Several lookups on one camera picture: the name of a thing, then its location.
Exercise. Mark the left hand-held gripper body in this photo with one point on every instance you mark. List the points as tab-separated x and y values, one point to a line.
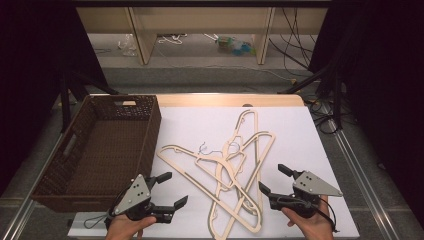
133	196

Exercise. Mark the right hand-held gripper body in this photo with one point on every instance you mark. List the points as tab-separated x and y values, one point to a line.
310	186

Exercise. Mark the beige plastic clothes hanger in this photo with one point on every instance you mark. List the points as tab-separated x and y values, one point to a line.
257	121
160	152
270	134

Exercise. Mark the brown woven basket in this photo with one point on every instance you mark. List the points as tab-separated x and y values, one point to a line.
110	150

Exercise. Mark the person's left hand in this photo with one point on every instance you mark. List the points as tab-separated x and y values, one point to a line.
125	230

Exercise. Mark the person's right hand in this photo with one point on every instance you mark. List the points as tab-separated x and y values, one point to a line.
315	228

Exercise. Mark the white table mat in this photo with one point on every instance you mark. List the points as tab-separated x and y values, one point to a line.
193	126

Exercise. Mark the colourful plastic bag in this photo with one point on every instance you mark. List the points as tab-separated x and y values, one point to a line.
235	46

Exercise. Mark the clear plastic bag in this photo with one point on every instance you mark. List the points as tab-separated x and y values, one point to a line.
128	45

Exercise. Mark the light wooden desk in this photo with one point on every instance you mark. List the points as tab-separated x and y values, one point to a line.
200	20

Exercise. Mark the aluminium rail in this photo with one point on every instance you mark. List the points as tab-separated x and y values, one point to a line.
363	180
23	213

